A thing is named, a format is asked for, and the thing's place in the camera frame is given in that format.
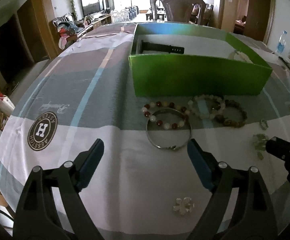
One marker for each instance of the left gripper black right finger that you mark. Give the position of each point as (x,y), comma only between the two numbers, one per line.
(253,216)

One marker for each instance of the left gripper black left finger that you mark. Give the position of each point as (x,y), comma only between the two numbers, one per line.
(36,213)

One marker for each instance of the crystal flower brooch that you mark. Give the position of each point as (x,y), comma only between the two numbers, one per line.
(183,206)

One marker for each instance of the silver bangle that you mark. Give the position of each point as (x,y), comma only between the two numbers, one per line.
(168,129)

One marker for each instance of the clear water bottle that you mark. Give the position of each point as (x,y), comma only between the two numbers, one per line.
(281,43)

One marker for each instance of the plaid tablecloth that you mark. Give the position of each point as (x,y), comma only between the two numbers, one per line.
(87,93)

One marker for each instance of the red white shopping bag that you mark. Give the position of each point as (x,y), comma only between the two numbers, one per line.
(6,109)

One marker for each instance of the green cardboard box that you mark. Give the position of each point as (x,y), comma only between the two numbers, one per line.
(177,59)

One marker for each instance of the dark wooden dining chair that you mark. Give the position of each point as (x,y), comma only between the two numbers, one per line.
(179,10)

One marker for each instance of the chair with clothes pile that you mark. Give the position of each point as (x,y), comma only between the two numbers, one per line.
(65,28)

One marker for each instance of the wooden tv cabinet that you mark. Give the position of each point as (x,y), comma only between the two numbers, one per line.
(104,20)

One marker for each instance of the flat screen television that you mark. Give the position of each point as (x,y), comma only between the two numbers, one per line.
(92,6)

